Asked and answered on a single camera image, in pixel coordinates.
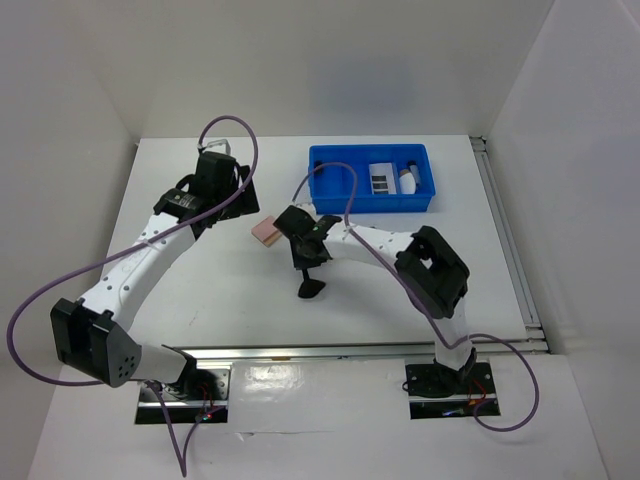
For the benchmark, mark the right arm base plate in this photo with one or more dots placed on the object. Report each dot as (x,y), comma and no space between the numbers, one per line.
(429,397)

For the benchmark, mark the black fan makeup brush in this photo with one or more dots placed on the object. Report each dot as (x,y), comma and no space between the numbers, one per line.
(309,287)

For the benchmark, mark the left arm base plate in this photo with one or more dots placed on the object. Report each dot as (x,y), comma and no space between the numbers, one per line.
(207,403)

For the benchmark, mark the aluminium front rail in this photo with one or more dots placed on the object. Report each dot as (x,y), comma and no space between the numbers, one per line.
(347,351)

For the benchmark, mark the aluminium right side rail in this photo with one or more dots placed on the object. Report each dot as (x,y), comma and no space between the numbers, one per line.
(535,331)

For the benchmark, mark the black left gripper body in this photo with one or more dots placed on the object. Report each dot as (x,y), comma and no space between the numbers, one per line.
(228,191)

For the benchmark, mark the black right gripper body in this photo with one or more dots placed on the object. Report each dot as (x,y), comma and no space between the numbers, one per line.
(301,258)

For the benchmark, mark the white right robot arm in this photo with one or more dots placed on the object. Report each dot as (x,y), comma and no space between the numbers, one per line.
(434,277)

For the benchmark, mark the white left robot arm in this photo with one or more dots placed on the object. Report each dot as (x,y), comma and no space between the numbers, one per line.
(91,334)

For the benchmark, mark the blue plastic organizer bin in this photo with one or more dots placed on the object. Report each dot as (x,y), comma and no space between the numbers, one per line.
(343,170)

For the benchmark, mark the aluminium rail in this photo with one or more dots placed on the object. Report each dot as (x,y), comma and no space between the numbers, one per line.
(347,351)
(535,331)

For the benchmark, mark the small clear bottle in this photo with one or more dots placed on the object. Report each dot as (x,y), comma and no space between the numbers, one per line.
(414,169)

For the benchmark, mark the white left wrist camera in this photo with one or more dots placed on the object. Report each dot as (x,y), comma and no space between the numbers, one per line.
(218,145)

